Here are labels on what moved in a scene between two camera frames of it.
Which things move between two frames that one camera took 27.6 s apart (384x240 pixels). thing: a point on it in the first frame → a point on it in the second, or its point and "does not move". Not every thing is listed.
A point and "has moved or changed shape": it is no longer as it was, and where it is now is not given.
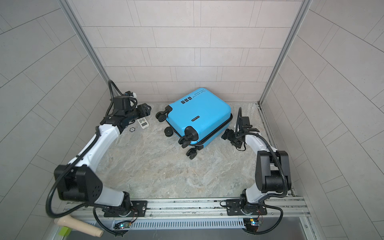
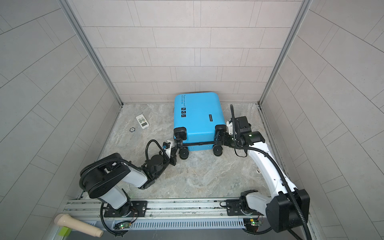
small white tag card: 143,122 does not move
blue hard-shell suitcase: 198,119 has moved or changed shape
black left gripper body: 135,113 → 165,163
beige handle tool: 68,221 does not move
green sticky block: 65,231 does not move
